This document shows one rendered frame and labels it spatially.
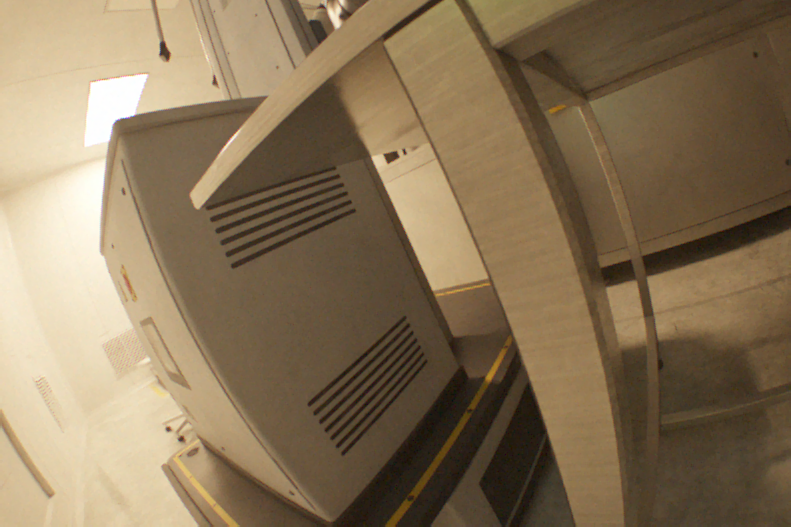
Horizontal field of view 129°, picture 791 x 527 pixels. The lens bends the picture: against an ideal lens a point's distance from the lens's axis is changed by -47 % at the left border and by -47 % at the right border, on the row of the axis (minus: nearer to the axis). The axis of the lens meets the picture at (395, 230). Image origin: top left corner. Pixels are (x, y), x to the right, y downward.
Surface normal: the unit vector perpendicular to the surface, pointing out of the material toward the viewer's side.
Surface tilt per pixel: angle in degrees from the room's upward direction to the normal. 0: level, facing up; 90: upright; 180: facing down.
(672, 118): 90
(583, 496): 90
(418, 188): 90
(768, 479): 0
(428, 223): 90
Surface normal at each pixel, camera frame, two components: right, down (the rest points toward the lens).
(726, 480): -0.42, -0.90
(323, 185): 0.72, -0.28
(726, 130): -0.54, 0.32
